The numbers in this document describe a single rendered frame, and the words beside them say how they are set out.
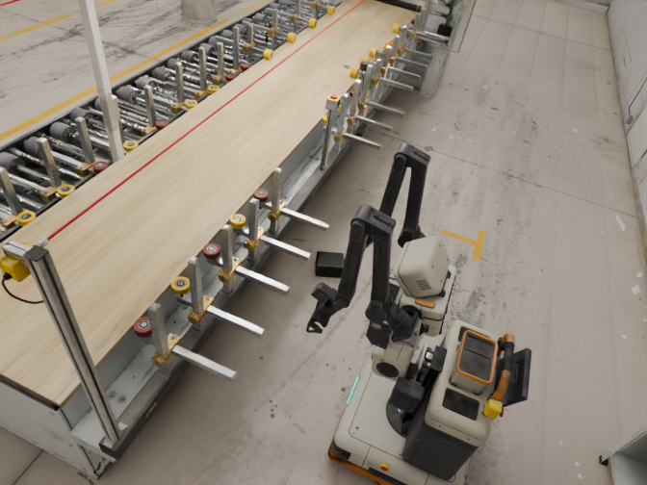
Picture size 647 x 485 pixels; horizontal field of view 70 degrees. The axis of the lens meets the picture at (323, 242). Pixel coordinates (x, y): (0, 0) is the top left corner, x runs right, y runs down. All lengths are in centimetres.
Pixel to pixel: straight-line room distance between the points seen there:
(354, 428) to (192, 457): 86
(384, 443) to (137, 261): 148
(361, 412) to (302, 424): 40
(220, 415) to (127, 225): 115
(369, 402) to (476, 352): 72
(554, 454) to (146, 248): 251
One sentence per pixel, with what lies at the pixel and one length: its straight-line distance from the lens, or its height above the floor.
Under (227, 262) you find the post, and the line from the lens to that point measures 221.
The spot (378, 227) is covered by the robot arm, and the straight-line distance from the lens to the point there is 144.
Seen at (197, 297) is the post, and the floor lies 94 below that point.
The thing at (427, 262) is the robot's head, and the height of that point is 139.
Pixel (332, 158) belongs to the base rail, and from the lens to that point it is 335.
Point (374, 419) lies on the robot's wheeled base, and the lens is 257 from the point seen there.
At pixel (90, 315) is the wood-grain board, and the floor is 90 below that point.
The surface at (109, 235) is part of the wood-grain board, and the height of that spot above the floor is 90.
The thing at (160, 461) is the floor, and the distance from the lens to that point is 276.
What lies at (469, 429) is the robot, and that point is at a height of 80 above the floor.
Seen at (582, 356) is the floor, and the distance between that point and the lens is 375.
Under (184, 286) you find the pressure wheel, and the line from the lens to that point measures 216.
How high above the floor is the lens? 254
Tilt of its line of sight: 44 degrees down
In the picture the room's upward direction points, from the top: 10 degrees clockwise
